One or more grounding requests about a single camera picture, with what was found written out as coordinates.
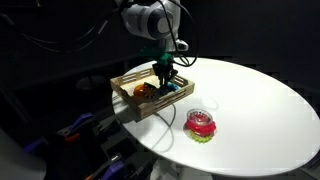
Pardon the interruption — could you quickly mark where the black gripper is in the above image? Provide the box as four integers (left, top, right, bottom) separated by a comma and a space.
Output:
152, 61, 178, 90

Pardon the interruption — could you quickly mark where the blue dotted ring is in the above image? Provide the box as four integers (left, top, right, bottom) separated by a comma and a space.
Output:
159, 82, 180, 96

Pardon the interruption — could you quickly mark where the slatted wooden tray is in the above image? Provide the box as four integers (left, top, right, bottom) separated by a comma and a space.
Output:
109, 66, 196, 122

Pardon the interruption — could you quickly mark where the round dark stool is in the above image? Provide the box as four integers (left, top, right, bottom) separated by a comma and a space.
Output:
75, 74, 107, 92

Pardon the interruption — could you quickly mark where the white table base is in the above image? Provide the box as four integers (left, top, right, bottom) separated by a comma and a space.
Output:
149, 157, 215, 180

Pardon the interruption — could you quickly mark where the purple clamp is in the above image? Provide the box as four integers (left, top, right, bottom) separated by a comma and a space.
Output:
22, 136, 50, 154
70, 112, 95, 132
101, 161, 126, 180

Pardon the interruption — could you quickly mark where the grey rounded object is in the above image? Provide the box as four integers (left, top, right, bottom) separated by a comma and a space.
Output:
0, 127, 48, 180

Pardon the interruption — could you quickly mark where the dark green ridged ring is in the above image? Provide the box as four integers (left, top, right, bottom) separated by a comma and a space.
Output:
143, 81, 158, 91

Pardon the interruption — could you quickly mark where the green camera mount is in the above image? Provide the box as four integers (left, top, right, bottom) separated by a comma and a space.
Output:
139, 46, 176, 67

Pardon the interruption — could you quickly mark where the black and white striped ring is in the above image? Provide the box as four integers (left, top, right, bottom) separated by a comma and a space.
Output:
144, 89, 158, 101

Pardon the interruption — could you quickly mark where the orange ring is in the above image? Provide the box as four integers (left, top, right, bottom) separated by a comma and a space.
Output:
132, 83, 150, 99

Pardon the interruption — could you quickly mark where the black looped cable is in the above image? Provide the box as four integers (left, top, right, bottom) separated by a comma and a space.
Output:
156, 0, 200, 68

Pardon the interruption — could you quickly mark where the lime green spiky ring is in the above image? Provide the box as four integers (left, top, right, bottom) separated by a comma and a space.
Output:
189, 131, 215, 145

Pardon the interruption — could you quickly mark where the orange clamp handle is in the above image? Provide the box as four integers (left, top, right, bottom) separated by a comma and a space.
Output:
63, 132, 81, 143

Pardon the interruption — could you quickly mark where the long black cable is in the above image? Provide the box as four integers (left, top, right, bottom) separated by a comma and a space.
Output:
0, 9, 134, 55

